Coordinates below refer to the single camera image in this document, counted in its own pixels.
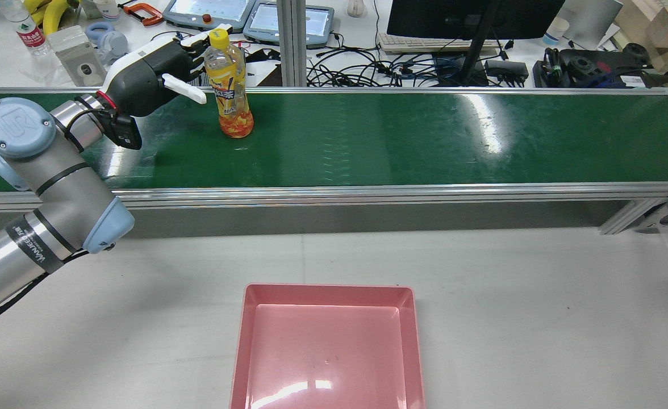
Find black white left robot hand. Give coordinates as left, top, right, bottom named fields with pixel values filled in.
left=97, top=24, right=233, bottom=118

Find orange juice bottle yellow cap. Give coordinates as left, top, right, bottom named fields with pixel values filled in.
left=203, top=28, right=254, bottom=139

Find pink plastic basket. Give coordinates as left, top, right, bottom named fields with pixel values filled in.
left=229, top=283, right=427, bottom=409

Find light blue headphones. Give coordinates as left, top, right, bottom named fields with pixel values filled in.
left=84, top=21, right=130, bottom=64

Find orange clamp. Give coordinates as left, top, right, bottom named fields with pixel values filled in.
left=119, top=2, right=164, bottom=27

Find grey box clear lid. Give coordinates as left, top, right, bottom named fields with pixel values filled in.
left=47, top=26, right=107, bottom=87

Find grey teach pendant red button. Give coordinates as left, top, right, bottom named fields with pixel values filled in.
left=162, top=0, right=257, bottom=35

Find yellow banana bunch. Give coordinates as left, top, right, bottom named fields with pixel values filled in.
left=24, top=0, right=79, bottom=36

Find water bottle red label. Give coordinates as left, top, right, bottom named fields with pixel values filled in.
left=0, top=0, right=51, bottom=56

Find green conveyor belt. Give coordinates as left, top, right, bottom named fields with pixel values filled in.
left=0, top=86, right=668, bottom=236
left=0, top=93, right=668, bottom=192

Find white keyboard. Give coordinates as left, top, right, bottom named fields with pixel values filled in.
left=377, top=32, right=502, bottom=56

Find black computer monitor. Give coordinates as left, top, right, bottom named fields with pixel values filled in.
left=387, top=0, right=566, bottom=40

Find black monitor stand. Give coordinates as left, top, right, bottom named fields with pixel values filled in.
left=458, top=0, right=505, bottom=86

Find white paper cup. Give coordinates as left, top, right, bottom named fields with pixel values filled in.
left=542, top=17, right=570, bottom=46

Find black metal device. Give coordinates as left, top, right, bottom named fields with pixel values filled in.
left=533, top=43, right=650, bottom=89

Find cardboard boxes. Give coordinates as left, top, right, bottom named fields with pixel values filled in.
left=614, top=0, right=668, bottom=72

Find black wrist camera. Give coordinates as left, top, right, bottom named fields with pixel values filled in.
left=104, top=110, right=143, bottom=151

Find aluminium profile post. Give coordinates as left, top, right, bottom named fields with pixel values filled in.
left=277, top=0, right=308, bottom=87

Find black cable tangle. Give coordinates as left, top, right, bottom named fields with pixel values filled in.
left=307, top=31, right=533, bottom=87

